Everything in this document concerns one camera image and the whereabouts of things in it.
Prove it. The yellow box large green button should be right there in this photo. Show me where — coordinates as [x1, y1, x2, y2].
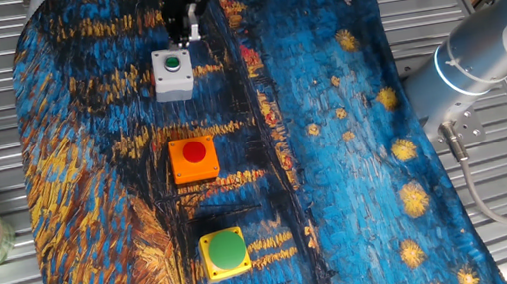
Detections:
[196, 224, 255, 284]

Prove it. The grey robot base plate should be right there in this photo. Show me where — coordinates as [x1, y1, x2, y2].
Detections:
[422, 102, 489, 156]

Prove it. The starry night painted cloth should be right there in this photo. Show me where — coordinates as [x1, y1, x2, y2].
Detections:
[0, 0, 507, 284]

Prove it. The orange box red mushroom button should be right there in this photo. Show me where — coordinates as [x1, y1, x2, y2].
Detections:
[167, 133, 223, 187]

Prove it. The white box small green button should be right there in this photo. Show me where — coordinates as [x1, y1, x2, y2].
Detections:
[148, 45, 199, 106]

